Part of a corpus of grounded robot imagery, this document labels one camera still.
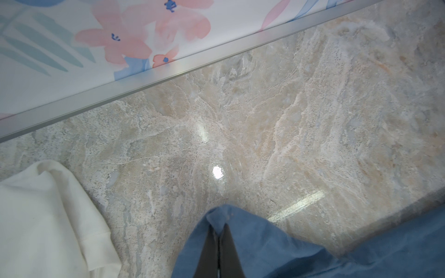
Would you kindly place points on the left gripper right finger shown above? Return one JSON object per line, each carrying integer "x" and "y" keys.
{"x": 229, "y": 263}

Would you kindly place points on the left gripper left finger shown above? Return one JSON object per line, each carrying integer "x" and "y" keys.
{"x": 208, "y": 264}

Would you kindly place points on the blue t-shirt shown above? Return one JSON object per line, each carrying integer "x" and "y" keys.
{"x": 414, "y": 249}

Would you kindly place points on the white folded t-shirt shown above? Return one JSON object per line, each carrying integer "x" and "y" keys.
{"x": 50, "y": 228}

